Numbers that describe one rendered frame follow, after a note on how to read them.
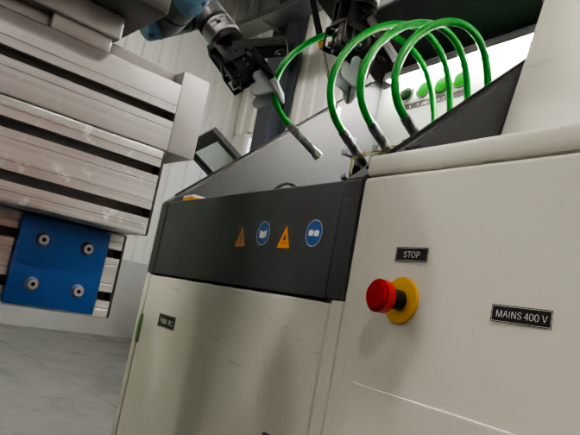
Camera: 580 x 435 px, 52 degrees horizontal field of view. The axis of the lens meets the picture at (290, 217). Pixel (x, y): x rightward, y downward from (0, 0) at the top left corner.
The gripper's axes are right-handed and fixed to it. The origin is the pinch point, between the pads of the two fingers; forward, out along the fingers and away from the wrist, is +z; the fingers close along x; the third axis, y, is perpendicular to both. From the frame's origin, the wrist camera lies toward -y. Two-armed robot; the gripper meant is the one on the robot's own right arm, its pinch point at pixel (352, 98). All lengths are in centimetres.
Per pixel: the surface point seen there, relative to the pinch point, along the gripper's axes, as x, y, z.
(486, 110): 34.8, 0.5, 9.3
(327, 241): 29.4, 21.5, 34.1
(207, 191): -31.2, 13.1, 20.8
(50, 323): -668, -104, 112
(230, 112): -694, -291, -228
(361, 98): 16.3, 10.2, 7.1
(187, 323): -9, 22, 50
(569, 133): 62, 21, 24
